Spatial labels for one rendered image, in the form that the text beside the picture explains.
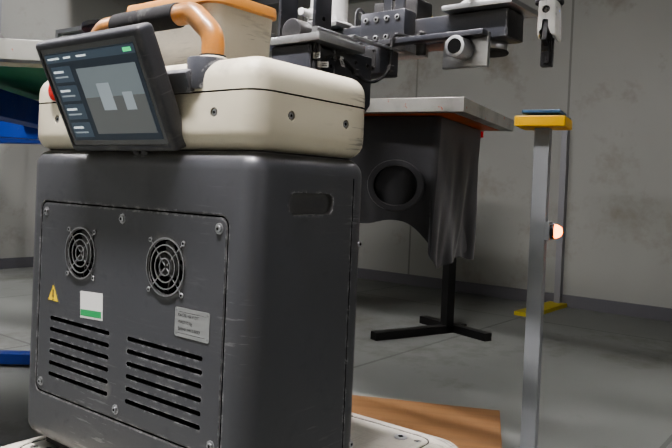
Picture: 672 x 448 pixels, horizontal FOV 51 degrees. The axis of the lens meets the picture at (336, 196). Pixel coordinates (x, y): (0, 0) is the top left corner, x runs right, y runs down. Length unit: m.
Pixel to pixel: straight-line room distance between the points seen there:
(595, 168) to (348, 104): 3.96
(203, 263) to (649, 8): 4.29
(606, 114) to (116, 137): 4.14
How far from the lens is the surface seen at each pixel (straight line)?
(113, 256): 1.11
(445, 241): 2.08
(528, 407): 2.03
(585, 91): 4.99
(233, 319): 0.92
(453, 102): 1.86
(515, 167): 5.12
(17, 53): 1.43
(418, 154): 1.96
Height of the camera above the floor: 0.75
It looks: 1 degrees down
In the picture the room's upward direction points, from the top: 2 degrees clockwise
